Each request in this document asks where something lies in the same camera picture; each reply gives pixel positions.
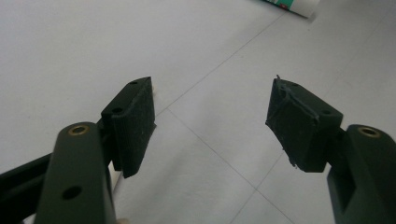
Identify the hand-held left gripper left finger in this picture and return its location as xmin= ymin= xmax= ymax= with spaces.
xmin=33 ymin=76 xmax=157 ymax=224

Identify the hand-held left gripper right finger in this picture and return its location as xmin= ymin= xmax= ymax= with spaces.
xmin=265 ymin=75 xmax=396 ymax=224

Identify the white table mat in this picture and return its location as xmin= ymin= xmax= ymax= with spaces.
xmin=0 ymin=0 xmax=396 ymax=224

